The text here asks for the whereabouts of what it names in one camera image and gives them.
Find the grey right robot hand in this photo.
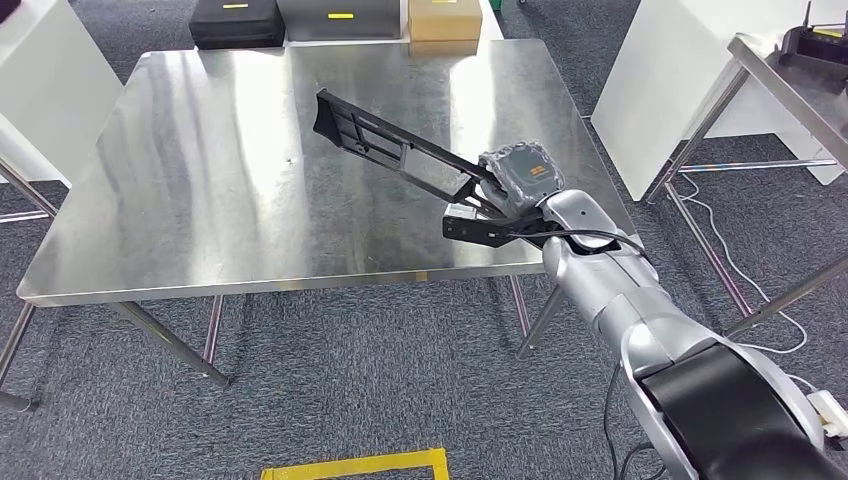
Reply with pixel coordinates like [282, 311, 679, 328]
[477, 140, 567, 220]

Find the long black plastic part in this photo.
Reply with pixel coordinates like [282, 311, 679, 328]
[312, 87, 515, 220]

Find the white partition board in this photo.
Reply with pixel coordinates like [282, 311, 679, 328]
[589, 0, 848, 203]
[0, 0, 125, 190]

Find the brown cardboard box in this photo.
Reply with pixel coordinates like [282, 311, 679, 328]
[406, 0, 484, 43]

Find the grey box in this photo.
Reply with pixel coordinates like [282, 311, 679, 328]
[276, 0, 403, 42]

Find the stainless steel table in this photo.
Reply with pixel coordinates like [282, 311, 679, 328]
[645, 33, 848, 339]
[0, 155, 60, 413]
[16, 37, 644, 390]

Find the black box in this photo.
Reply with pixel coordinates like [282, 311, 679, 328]
[188, 0, 287, 51]

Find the white power strip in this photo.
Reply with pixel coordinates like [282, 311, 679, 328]
[806, 389, 848, 440]

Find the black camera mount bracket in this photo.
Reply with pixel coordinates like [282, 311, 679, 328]
[441, 208, 551, 250]

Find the black camera cable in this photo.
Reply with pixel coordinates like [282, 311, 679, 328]
[506, 228, 654, 263]

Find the white power cable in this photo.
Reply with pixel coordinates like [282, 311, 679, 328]
[676, 170, 817, 393]

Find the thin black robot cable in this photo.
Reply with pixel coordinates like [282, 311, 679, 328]
[601, 360, 660, 480]

